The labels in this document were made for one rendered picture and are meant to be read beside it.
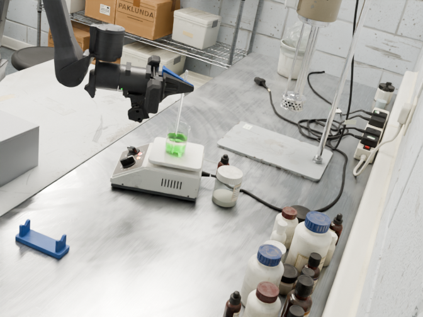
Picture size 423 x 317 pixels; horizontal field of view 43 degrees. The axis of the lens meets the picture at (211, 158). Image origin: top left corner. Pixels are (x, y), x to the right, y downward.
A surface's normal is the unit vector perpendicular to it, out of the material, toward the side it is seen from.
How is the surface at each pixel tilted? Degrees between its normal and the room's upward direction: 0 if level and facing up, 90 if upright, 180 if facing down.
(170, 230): 0
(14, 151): 90
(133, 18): 92
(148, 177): 90
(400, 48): 90
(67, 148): 0
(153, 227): 0
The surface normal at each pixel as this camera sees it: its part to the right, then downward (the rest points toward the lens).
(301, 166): 0.18, -0.86
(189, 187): -0.06, 0.47
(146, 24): -0.43, 0.39
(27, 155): 0.90, 0.33
